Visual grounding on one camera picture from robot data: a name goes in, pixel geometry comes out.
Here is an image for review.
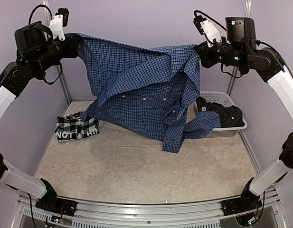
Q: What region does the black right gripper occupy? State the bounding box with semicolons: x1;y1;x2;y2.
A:
196;35;249;68

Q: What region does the white plastic laundry basket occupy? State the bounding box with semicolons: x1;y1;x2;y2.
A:
200;91;247;138

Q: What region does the blue checked long sleeve shirt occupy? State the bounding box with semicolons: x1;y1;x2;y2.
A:
78;34;221;153

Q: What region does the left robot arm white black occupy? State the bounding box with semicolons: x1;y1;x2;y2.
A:
0;21;81;211

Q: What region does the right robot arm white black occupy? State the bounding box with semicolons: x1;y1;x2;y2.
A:
193;10;293;211

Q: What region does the dark striped shirt in basket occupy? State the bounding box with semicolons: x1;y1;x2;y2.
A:
196;97;245;128

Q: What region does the folded black white plaid shirt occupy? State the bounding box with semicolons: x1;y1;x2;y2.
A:
55;111;99;143

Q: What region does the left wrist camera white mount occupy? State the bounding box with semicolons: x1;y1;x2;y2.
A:
49;8;69;41

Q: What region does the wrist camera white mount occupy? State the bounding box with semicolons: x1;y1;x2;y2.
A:
49;8;69;41
193;15;222;48

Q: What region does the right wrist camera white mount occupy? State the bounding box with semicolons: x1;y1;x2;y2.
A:
193;15;222;48

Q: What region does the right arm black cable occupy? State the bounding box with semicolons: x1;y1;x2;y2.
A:
193;9;227;31

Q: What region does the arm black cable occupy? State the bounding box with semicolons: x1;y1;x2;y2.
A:
193;9;227;31
28;4;53;24

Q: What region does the left aluminium frame post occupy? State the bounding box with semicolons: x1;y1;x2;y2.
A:
41;0;72;105

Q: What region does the aluminium frame post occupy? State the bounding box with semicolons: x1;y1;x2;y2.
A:
41;0;72;105
226;0;253;95

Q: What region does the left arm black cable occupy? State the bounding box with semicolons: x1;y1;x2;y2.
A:
28;4;53;24

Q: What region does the right aluminium frame post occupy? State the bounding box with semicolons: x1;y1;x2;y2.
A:
226;0;253;95

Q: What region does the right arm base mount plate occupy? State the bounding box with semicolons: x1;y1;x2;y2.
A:
221;197;263;216

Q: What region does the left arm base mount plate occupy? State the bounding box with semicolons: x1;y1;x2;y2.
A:
36;197;78;217

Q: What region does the front aluminium rail frame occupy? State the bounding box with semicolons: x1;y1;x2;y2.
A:
17;187;286;228

